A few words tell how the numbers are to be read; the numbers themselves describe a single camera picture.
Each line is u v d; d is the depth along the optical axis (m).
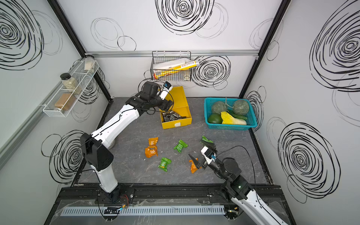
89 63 0.86
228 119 0.96
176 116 0.89
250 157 0.90
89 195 0.76
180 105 0.86
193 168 0.83
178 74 0.86
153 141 0.93
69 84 0.71
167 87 0.70
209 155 0.56
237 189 0.56
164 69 0.87
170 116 0.86
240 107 0.97
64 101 0.67
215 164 0.62
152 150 0.89
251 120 0.97
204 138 0.95
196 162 0.63
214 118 0.97
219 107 0.99
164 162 0.85
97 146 0.45
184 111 0.90
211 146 0.66
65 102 0.67
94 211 0.77
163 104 0.72
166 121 0.85
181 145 0.92
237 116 0.98
